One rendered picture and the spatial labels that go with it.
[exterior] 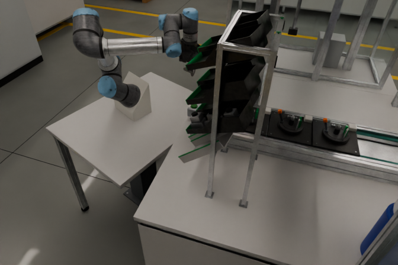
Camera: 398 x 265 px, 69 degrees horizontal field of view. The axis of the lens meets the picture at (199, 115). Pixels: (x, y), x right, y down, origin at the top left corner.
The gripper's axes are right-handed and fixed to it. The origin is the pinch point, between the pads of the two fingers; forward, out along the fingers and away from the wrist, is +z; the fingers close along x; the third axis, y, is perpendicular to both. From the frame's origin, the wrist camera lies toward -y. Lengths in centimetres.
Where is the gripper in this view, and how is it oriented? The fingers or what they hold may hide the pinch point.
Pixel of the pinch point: (193, 74)
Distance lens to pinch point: 163.4
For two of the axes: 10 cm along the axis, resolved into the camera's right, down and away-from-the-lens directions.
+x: -2.9, 5.9, -7.5
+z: -0.3, 7.8, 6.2
